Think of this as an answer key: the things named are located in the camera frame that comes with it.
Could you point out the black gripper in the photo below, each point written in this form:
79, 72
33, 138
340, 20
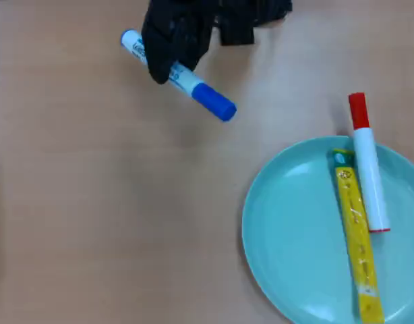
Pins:
176, 23

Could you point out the blue whiteboard marker pen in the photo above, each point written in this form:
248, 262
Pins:
193, 84

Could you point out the red whiteboard marker pen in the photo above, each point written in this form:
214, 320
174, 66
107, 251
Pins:
369, 175

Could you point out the light blue round plate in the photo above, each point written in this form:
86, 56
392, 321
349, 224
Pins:
291, 236

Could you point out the yellow stick packet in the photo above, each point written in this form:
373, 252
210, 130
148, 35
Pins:
356, 222

